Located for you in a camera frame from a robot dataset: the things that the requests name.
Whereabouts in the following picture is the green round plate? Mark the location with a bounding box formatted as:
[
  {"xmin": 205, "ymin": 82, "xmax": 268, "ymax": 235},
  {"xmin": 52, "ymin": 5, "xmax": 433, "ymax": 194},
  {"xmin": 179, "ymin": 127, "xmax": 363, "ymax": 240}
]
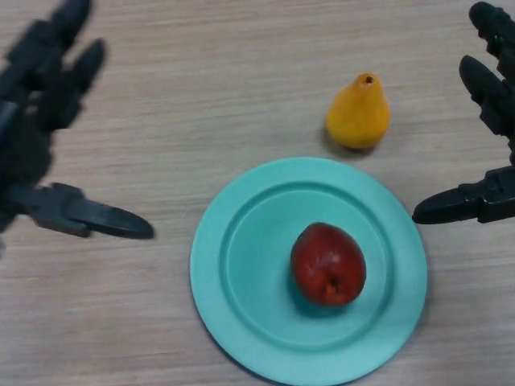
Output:
[{"xmin": 189, "ymin": 156, "xmax": 427, "ymax": 386}]

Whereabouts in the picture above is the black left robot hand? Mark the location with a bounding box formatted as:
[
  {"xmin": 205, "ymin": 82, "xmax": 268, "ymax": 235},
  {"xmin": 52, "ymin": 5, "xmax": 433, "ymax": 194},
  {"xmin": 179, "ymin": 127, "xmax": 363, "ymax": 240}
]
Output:
[{"xmin": 0, "ymin": 0, "xmax": 155, "ymax": 241}]

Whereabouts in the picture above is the red apple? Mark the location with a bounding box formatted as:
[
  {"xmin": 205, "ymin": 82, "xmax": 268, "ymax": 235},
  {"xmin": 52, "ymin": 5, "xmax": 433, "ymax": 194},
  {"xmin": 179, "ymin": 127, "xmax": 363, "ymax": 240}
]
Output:
[{"xmin": 290, "ymin": 222, "xmax": 367, "ymax": 307}]

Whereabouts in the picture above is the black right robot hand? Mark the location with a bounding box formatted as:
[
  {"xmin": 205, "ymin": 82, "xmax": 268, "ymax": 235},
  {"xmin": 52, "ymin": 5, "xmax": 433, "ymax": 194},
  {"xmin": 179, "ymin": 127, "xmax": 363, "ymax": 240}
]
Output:
[{"xmin": 412, "ymin": 2, "xmax": 515, "ymax": 225}]

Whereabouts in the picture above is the yellow pear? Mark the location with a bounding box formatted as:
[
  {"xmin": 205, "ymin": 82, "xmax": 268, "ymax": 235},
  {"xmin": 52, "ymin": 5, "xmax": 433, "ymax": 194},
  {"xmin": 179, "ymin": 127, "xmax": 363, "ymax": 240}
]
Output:
[{"xmin": 325, "ymin": 72, "xmax": 390, "ymax": 150}]

